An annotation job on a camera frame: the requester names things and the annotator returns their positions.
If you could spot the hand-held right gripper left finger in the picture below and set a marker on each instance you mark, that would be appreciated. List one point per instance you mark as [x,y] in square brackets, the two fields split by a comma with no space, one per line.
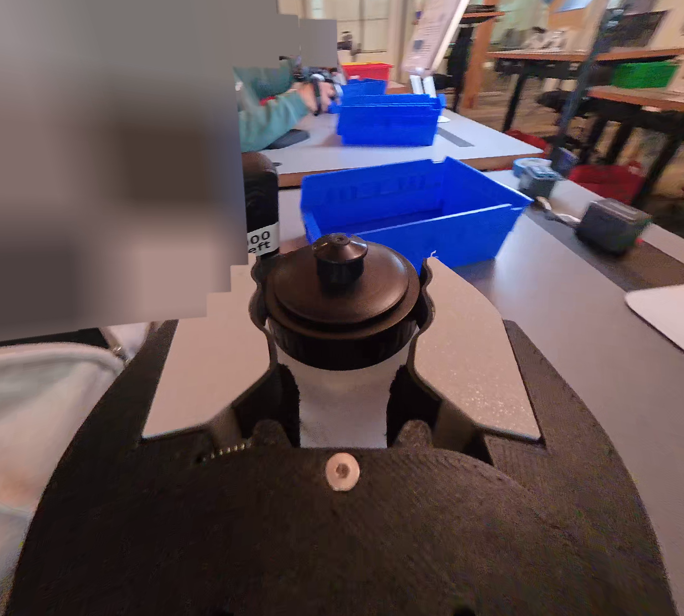
[213,370]

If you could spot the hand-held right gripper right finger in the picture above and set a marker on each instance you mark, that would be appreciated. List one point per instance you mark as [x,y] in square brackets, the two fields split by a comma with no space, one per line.
[470,365]

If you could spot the black bottle lid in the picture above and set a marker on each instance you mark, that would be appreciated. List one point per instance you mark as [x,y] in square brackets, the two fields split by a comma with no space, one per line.
[342,295]

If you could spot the white plastic bottle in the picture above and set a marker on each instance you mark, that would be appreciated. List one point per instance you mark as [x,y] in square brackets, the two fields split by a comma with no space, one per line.
[342,402]

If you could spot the blue plastic bin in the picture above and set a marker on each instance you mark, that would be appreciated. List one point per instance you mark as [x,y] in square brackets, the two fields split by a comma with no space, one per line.
[481,210]

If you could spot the black oval wrist rest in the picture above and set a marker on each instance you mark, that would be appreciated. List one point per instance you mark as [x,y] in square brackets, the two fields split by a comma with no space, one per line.
[288,138]

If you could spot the metal zipper pull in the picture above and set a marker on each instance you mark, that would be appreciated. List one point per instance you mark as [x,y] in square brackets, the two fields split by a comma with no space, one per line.
[120,353]

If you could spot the stacked small blue bins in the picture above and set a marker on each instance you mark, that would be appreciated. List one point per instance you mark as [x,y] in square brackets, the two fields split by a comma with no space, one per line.
[390,124]

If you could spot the small blue bin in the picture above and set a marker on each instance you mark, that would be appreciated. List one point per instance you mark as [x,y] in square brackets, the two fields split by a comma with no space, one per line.
[363,88]

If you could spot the red plastic bin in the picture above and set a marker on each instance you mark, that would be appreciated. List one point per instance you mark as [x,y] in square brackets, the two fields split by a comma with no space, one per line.
[368,71]

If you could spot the person's white hoodie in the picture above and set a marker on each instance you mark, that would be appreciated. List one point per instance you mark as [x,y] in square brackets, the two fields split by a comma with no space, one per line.
[42,413]

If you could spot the small blue grey device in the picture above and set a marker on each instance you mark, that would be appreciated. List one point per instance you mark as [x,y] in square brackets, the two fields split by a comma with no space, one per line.
[539,183]

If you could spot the grey charging case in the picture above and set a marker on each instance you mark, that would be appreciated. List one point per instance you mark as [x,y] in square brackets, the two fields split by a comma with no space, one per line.
[612,226]

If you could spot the white plastic stand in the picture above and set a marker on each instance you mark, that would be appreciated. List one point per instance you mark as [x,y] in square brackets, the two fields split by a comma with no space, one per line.
[427,92]

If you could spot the blue tape roll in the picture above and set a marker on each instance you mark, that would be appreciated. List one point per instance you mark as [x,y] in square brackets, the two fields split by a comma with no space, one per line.
[526,164]

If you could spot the red mesh basket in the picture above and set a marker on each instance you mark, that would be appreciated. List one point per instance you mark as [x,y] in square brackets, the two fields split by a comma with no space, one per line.
[604,180]

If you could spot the grey slanted panel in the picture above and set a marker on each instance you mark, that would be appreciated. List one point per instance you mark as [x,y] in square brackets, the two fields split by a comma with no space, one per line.
[443,12]

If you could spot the wooden support column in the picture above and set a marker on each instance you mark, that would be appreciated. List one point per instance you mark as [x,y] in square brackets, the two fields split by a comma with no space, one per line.
[483,39]

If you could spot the black light stand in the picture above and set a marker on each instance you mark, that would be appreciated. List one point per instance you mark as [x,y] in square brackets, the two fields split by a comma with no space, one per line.
[582,76]

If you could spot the wooden office table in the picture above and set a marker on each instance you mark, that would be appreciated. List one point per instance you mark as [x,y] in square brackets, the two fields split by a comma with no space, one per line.
[545,55]
[641,95]

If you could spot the green plastic bin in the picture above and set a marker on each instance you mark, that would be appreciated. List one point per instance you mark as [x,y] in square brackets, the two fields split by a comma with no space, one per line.
[644,74]

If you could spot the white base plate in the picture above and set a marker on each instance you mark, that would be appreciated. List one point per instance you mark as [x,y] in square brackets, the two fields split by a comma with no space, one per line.
[662,311]

